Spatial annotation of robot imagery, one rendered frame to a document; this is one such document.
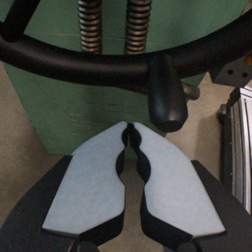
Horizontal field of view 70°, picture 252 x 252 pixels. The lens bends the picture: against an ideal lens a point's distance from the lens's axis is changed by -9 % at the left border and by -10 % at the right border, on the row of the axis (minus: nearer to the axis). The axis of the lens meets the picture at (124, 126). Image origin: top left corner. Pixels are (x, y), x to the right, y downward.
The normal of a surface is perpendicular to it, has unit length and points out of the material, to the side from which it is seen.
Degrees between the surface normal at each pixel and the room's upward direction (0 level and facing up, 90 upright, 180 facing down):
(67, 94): 90
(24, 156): 0
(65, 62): 34
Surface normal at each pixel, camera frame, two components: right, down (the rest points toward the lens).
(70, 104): 0.00, 0.87
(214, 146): 0.13, -0.49
